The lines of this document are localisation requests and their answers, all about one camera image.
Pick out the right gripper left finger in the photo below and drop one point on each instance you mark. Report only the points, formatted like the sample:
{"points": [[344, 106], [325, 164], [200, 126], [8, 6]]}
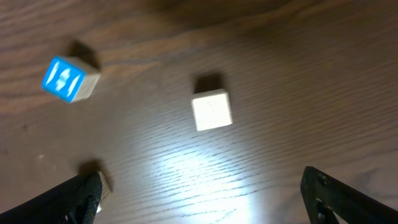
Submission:
{"points": [[74, 201]]}

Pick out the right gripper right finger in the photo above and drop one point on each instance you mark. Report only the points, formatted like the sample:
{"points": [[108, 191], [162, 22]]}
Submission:
{"points": [[326, 199]]}

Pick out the green sided wooden block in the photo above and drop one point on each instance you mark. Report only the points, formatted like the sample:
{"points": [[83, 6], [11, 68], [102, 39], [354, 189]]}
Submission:
{"points": [[106, 190]]}

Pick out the blue faced wooden block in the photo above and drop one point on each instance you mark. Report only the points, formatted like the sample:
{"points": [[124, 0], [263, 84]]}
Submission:
{"points": [[70, 79]]}

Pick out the plain cream wooden block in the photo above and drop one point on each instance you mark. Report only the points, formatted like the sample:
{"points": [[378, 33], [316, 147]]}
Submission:
{"points": [[211, 109]]}

